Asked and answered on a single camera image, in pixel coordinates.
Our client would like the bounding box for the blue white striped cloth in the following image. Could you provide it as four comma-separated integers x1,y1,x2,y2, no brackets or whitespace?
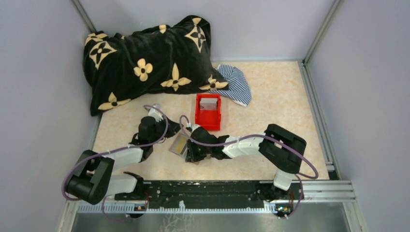
208,64,252,107

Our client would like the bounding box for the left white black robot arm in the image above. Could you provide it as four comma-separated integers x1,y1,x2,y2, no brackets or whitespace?
61,105,180,205

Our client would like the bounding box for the grey card in bin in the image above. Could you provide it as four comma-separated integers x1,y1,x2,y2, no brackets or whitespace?
199,98,218,111

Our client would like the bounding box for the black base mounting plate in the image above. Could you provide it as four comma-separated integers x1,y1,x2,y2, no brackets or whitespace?
114,180,304,209

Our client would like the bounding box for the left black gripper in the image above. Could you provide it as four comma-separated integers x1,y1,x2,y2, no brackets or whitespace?
150,115,184,145

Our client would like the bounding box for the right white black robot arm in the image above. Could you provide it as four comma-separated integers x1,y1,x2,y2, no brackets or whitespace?
185,124,307,199

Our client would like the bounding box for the black floral plush blanket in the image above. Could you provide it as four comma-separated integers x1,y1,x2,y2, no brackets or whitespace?
83,15,229,116

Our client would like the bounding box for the aluminium frame rail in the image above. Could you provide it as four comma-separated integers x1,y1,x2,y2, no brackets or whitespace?
66,180,356,203

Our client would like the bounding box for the pink leather card holder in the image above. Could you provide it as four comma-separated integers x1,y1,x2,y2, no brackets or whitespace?
172,137,210,163

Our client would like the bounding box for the white cable duct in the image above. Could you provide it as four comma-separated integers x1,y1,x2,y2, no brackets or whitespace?
77,201,278,214

